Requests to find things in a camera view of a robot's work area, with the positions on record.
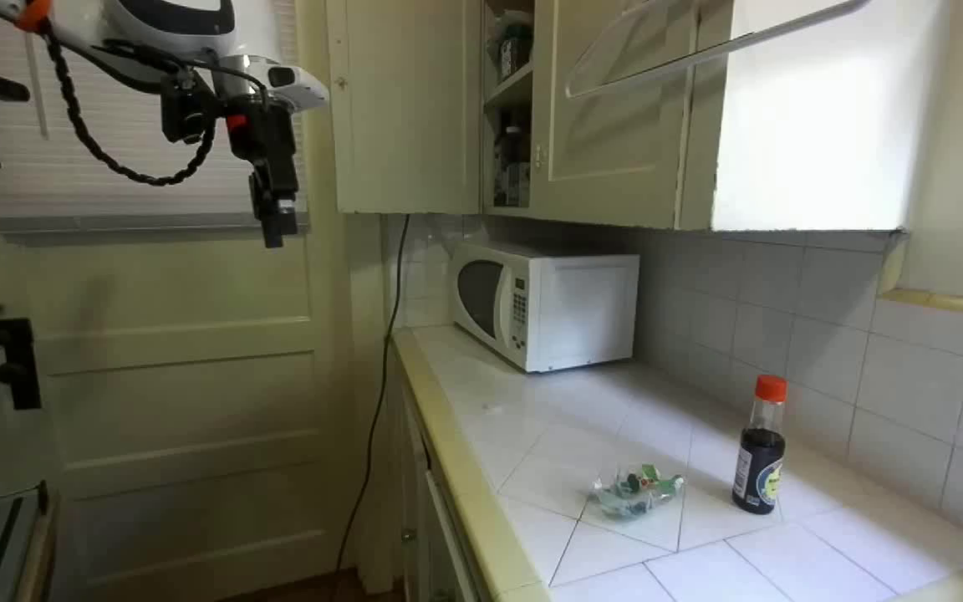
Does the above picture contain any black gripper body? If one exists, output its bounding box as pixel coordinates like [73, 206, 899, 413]
[223, 98, 306, 210]

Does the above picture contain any white panelled door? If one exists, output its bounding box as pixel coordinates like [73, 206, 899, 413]
[0, 165, 357, 602]

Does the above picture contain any black door latch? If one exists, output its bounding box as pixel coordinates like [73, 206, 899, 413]
[0, 314, 45, 413]

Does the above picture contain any cream open cabinet door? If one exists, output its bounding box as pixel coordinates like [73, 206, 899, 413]
[526, 0, 721, 234]

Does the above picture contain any cream base cabinet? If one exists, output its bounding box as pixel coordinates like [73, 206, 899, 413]
[390, 365, 495, 602]

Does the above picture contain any white window blind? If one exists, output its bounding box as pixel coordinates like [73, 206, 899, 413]
[0, 0, 314, 244]

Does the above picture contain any white microwave oven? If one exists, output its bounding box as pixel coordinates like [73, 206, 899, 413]
[447, 239, 643, 378]

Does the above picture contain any crumpled clear plastic wrapper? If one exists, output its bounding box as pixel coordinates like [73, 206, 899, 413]
[584, 461, 687, 524]

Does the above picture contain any soy sauce bottle orange cap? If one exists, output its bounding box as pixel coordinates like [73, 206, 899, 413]
[727, 371, 793, 517]

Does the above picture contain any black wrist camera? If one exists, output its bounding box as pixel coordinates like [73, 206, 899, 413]
[158, 67, 223, 148]

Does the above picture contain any black coiled robot cable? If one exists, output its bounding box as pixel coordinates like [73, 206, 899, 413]
[42, 29, 223, 190]

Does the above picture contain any black power cord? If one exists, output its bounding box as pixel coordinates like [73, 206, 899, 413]
[330, 215, 414, 578]

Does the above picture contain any cream wall cabinet body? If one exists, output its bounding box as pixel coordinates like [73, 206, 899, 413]
[477, 0, 945, 239]

